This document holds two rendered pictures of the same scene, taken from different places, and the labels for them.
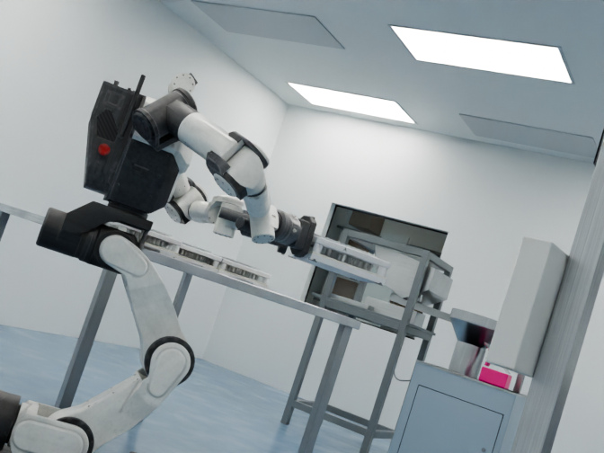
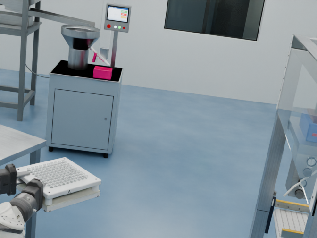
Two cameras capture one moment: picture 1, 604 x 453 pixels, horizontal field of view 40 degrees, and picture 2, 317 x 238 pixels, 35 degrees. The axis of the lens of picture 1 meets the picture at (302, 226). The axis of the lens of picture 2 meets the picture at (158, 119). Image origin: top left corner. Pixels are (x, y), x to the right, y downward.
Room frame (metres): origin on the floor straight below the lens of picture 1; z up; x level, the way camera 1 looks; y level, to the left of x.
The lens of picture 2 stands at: (0.90, 0.48, 1.91)
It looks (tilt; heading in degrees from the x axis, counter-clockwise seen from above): 19 degrees down; 328
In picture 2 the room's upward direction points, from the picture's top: 8 degrees clockwise
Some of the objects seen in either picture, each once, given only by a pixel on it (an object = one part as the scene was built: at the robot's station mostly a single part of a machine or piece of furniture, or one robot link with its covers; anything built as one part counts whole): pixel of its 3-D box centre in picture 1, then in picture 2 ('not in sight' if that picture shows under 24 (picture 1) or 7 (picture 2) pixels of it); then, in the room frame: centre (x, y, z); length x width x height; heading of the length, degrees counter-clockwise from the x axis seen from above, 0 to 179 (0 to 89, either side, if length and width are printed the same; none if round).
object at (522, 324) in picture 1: (532, 309); not in sight; (1.68, -0.49, 0.97); 0.17 x 0.06 x 0.26; 143
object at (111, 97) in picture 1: (136, 147); not in sight; (2.39, 0.52, 1.12); 0.34 x 0.30 x 0.36; 15
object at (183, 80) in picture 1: (180, 90); not in sight; (2.40, 0.46, 1.32); 0.10 x 0.07 x 0.09; 15
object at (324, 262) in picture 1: (335, 266); (56, 187); (2.57, -0.14, 0.99); 0.24 x 0.24 x 0.02; 16
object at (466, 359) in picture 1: (481, 348); (86, 48); (5.21, -1.30, 0.95); 0.49 x 0.36 x 0.38; 61
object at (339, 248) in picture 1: (340, 251); (57, 176); (2.57, -0.14, 1.03); 0.25 x 0.24 x 0.02; 16
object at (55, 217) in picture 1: (94, 232); not in sight; (2.38, 0.55, 0.85); 0.28 x 0.13 x 0.18; 105
